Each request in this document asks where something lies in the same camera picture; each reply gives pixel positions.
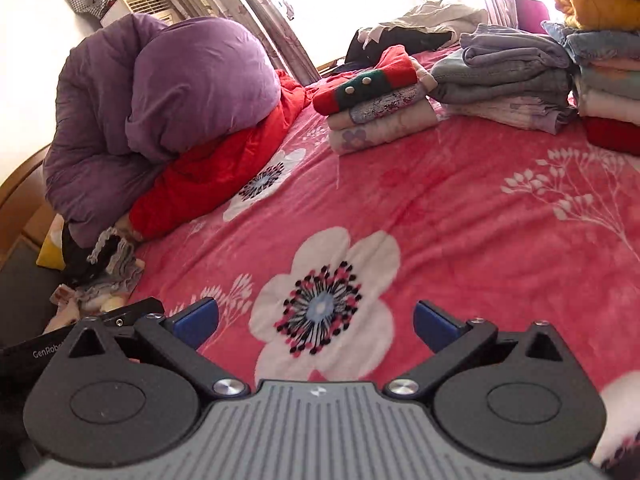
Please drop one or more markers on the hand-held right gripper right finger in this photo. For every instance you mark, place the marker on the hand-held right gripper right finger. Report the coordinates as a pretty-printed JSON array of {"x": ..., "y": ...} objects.
[{"x": 435, "y": 325}]

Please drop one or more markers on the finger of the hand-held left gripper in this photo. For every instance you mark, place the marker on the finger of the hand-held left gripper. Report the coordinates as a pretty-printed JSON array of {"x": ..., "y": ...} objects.
[{"x": 130, "y": 312}]

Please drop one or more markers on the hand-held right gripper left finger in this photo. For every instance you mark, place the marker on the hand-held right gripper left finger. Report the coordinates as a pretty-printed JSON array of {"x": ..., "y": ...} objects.
[{"x": 197, "y": 322}]

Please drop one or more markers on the red knit sweater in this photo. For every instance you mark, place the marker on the red knit sweater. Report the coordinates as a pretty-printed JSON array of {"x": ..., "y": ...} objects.
[{"x": 370, "y": 80}]

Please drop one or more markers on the black and beige clothes heap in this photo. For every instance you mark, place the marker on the black and beige clothes heap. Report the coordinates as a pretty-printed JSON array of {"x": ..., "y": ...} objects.
[{"x": 440, "y": 20}]

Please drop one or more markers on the cream folded garment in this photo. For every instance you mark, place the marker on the cream folded garment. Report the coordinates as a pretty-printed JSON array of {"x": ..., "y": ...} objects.
[{"x": 85, "y": 305}]

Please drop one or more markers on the grey garment with ruffled trim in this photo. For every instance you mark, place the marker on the grey garment with ruffled trim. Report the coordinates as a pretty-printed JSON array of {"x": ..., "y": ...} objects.
[{"x": 117, "y": 265}]

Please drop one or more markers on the black folded garment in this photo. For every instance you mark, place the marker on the black folded garment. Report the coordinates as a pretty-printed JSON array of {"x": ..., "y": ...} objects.
[{"x": 80, "y": 260}]

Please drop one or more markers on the yellow pillow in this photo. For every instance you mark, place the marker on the yellow pillow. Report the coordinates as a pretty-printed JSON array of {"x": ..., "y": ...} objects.
[{"x": 50, "y": 250}]

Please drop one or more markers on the pink floral blanket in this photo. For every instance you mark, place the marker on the pink floral blanket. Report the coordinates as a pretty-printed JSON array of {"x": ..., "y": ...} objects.
[{"x": 400, "y": 200}]

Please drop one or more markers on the red quilt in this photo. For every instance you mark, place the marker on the red quilt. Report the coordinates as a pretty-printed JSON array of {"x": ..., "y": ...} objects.
[{"x": 215, "y": 175}]

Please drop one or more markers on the wooden headboard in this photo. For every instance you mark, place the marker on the wooden headboard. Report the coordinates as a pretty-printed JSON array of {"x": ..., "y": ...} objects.
[{"x": 22, "y": 200}]

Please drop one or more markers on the folded garment with purple flower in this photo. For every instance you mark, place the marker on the folded garment with purple flower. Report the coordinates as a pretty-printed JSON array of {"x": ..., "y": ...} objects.
[{"x": 385, "y": 135}]

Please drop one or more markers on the purple duvet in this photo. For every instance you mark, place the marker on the purple duvet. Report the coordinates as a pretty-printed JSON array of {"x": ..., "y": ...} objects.
[{"x": 175, "y": 110}]

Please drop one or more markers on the purple patterned folded garment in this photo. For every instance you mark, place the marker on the purple patterned folded garment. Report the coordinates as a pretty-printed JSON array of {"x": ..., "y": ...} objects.
[{"x": 390, "y": 102}]

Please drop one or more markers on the grey folded jeans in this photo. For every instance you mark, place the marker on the grey folded jeans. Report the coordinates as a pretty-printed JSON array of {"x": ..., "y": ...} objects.
[{"x": 500, "y": 82}]

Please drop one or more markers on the red folded garment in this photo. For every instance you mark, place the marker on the red folded garment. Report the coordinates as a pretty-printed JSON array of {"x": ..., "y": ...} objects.
[{"x": 615, "y": 135}]

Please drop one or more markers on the white folded garment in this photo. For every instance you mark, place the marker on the white folded garment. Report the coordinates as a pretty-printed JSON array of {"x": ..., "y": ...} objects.
[{"x": 610, "y": 107}]

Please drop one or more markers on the black crumpled garment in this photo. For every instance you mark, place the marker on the black crumpled garment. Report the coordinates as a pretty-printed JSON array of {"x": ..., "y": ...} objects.
[{"x": 400, "y": 42}]

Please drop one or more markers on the lavender folded trousers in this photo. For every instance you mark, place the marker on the lavender folded trousers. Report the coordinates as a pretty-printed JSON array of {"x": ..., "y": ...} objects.
[{"x": 515, "y": 45}]

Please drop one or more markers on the mint folded garment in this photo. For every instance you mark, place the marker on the mint folded garment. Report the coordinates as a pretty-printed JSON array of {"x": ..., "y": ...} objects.
[{"x": 610, "y": 82}]

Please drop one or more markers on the white air conditioner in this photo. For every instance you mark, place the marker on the white air conditioner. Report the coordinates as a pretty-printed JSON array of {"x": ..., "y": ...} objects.
[{"x": 140, "y": 7}]

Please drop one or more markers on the blue denim folded garment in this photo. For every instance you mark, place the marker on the blue denim folded garment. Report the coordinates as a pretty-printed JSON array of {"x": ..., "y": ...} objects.
[{"x": 600, "y": 42}]

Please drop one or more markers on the yellow folded garment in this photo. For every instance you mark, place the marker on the yellow folded garment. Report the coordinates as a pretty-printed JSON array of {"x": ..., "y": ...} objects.
[{"x": 600, "y": 2}]

